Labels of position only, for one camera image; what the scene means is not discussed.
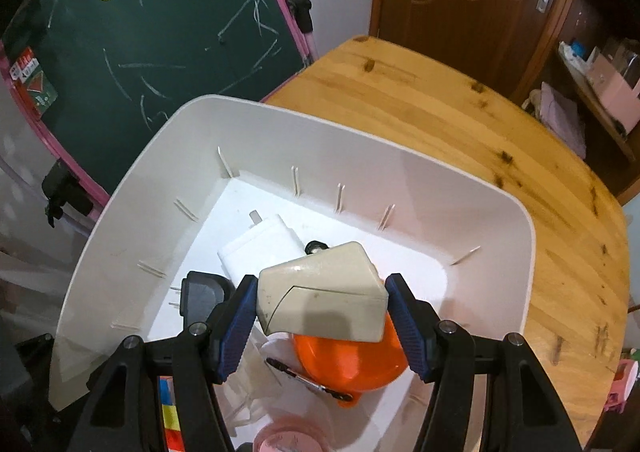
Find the wooden shelf unit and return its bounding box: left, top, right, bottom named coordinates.
left=513, top=0, right=639, bottom=204

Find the black power adapter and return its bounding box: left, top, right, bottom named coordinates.
left=179, top=271, right=235, bottom=330

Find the wooden table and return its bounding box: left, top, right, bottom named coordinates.
left=269, top=35, right=629, bottom=441

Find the beige angular plastic object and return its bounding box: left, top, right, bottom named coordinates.
left=257, top=242, right=388, bottom=342

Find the orange round case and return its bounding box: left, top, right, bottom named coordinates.
left=265, top=315, right=408, bottom=408

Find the white wall charger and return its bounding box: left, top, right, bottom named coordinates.
left=217, top=214, right=305, bottom=287

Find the clear plastic box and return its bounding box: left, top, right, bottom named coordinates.
left=216, top=327, right=293, bottom=430

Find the pink correction tape dispenser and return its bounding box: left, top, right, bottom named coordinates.
left=253, top=414, right=331, bottom=452

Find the pink plastic stool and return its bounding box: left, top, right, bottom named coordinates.
left=604, top=359, right=639, bottom=413

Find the pink storage basket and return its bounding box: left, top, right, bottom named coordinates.
left=587, top=43, right=639, bottom=135

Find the red green card box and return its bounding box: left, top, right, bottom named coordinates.
left=10, top=47, right=58, bottom=120

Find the multicolour puzzle cube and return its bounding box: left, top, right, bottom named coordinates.
left=158, top=376, right=186, bottom=452

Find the white plastic storage bin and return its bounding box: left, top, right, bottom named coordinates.
left=48, top=92, right=537, bottom=452

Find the green chalkboard pink frame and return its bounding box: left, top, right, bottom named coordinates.
left=1, top=0, right=310, bottom=205

